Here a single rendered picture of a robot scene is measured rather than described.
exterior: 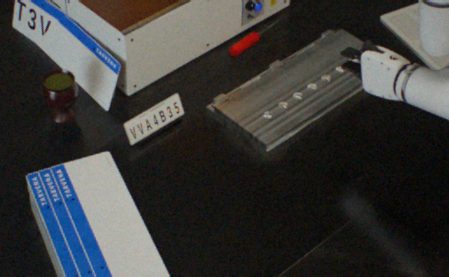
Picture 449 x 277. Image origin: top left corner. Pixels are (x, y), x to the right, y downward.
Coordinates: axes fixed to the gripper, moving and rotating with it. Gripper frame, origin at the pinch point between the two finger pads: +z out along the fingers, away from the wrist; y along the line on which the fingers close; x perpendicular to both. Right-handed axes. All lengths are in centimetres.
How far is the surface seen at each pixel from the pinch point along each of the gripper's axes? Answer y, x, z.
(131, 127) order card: 8, -41, 30
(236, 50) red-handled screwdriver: 8.4, -2.6, 36.9
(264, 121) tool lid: 12.3, -16.9, 12.6
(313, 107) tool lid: 13.2, -5.0, 8.5
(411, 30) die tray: 14.9, 38.4, 14.8
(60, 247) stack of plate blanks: 7, -76, 8
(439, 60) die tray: 17.7, 34.0, 2.4
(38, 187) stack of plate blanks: 4, -70, 23
